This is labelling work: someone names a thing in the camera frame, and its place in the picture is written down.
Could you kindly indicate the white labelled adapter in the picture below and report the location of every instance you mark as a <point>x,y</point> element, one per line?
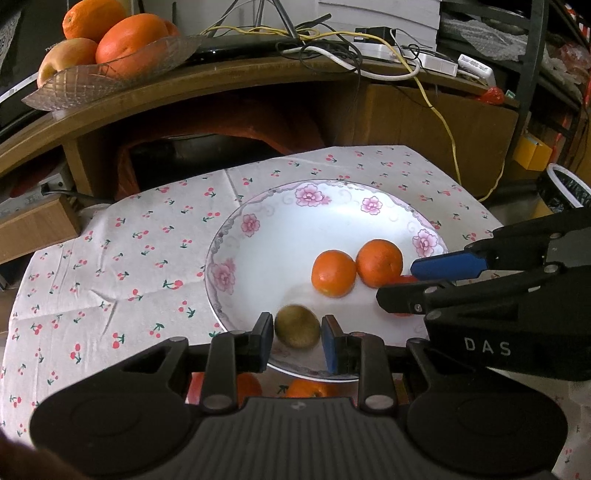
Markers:
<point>475,67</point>

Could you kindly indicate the bubble wrap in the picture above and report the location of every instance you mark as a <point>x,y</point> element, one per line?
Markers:
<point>489,39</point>

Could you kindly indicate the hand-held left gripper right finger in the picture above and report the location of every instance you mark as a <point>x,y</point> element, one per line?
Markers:
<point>329,347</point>

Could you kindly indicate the cherry print tablecloth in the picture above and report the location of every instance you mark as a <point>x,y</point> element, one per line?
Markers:
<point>138,258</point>

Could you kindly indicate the orange plastic bag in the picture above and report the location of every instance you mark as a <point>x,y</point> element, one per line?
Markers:
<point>277,124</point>

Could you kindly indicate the dark metal rack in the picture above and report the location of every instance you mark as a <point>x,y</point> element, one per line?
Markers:
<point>538,55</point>

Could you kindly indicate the white rimmed trash bin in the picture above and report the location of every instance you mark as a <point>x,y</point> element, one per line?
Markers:
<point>565,191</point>

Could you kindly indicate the yellow box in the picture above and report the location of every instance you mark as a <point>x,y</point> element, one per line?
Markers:
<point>532,153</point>

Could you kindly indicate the white power strip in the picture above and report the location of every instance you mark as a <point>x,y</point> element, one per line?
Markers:
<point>438,64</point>

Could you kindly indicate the black small box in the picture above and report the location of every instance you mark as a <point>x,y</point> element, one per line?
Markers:
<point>373,34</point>

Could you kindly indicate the wooden box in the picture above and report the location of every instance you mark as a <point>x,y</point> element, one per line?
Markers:
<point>37,226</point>

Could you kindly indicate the grey power strip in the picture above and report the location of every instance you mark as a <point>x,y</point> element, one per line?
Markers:
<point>27,199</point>

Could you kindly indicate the small tangerine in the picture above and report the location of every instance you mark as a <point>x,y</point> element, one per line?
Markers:
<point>333,273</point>
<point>305,390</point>
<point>378,262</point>
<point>249,388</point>

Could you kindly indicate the yellow red apple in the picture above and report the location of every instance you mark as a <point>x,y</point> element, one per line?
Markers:
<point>69,55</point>

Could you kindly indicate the clear glass fruit bowl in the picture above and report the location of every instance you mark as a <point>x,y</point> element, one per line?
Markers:
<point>92,81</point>

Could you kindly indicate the wooden desk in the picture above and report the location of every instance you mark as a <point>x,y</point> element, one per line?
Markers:
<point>231,76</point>

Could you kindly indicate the black flat device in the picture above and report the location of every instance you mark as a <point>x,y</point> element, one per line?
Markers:
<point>249,46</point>

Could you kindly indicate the white flat box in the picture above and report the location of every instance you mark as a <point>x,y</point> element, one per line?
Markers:
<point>383,50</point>

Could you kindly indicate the large orange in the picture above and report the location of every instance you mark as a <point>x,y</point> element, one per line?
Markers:
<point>92,18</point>
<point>171,28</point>
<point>131,44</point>

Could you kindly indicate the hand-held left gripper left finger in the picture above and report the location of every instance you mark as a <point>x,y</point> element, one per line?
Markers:
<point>264,342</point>

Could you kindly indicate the green kiwi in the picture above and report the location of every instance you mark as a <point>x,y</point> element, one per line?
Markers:
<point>298,326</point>

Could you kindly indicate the red tomato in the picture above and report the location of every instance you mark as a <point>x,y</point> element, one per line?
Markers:
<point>403,279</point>

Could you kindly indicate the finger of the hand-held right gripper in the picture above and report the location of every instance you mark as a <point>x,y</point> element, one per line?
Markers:
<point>406,299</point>
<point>445,266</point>

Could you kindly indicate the floral white plate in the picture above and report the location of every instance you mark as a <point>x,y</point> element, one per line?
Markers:
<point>277,258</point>

